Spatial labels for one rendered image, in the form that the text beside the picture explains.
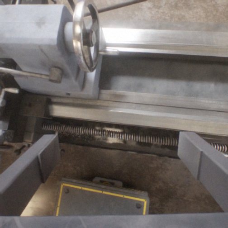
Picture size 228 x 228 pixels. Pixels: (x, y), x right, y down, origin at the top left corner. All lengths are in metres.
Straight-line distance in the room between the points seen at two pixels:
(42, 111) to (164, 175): 1.20
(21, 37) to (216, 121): 0.77
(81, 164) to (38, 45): 1.29
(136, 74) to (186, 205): 1.25
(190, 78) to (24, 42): 0.75
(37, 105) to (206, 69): 0.86
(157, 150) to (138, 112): 0.51
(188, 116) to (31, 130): 0.76
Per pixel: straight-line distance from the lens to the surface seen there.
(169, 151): 1.18
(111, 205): 1.34
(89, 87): 0.68
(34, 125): 0.92
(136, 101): 0.74
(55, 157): 0.17
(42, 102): 0.82
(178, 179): 1.64
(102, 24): 0.94
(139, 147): 1.16
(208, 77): 0.97
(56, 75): 0.60
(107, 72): 0.92
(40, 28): 0.58
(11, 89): 0.75
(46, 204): 1.89
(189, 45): 0.86
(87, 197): 1.36
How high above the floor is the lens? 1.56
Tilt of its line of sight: 79 degrees down
